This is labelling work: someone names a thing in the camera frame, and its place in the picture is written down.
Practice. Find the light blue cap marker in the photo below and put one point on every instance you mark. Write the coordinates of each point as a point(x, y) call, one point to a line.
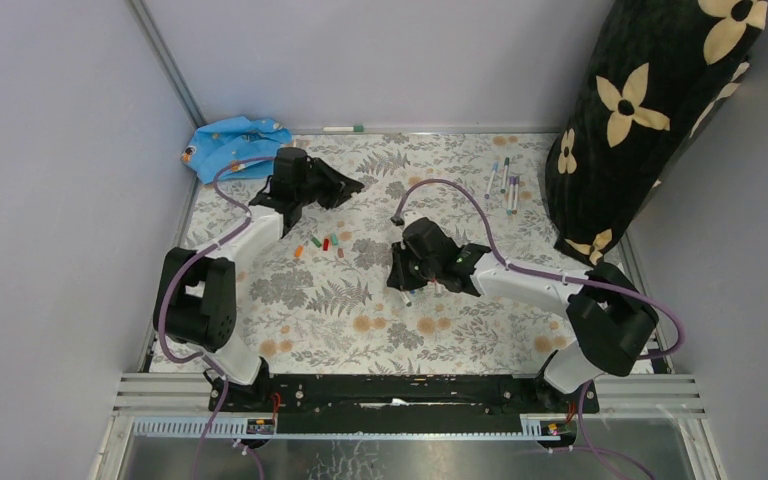
point(491, 180)

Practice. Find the black floral plush pillow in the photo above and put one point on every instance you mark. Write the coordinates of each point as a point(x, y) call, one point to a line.
point(657, 70)

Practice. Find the green-capped marker by wall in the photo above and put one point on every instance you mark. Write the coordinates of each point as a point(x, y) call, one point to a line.
point(344, 129)

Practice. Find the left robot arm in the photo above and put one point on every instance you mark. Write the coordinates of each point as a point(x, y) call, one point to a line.
point(196, 308)

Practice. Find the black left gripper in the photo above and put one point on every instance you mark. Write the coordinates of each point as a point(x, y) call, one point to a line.
point(339, 187)

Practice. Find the blue patterned cloth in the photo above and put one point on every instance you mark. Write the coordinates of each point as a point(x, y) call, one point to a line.
point(250, 145)

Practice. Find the floral table mat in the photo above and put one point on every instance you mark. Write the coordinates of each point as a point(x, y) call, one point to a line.
point(323, 314)

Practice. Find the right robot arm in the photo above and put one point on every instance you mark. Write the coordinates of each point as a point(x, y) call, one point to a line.
point(610, 321)

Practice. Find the pale yellow cap marker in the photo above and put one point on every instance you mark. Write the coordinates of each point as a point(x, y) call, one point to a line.
point(406, 297)

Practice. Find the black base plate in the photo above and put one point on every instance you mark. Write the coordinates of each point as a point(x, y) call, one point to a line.
point(399, 404)

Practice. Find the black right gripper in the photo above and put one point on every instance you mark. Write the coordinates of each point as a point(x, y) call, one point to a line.
point(399, 278)

